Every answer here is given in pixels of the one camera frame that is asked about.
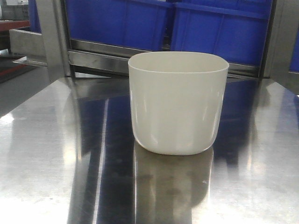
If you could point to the white plastic bin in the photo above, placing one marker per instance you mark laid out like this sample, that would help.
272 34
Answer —
176 100

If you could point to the blue crate left on shelf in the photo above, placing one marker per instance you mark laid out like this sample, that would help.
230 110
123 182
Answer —
139 24

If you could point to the blue crate on shelf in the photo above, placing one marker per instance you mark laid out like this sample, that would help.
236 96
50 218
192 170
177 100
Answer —
232 29
139 24

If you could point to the blue crate right on shelf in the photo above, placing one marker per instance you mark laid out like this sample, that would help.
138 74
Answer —
232 29

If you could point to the blue crate far left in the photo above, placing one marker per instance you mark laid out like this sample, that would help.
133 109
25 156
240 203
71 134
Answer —
33 16

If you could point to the blue crate far right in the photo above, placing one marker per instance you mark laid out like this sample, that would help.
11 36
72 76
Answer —
294 58

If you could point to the red metal rack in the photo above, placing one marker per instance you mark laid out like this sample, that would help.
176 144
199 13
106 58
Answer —
6 25

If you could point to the stainless steel shelf frame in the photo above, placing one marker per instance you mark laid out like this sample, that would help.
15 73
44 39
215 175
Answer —
53 48

